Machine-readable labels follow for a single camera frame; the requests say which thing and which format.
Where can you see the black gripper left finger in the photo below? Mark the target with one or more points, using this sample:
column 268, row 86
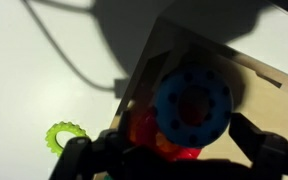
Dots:
column 80, row 153

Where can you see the wooden tray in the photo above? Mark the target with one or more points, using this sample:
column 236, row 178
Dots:
column 267, row 110

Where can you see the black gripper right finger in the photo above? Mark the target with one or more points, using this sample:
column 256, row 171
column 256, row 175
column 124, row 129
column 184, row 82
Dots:
column 270, row 153

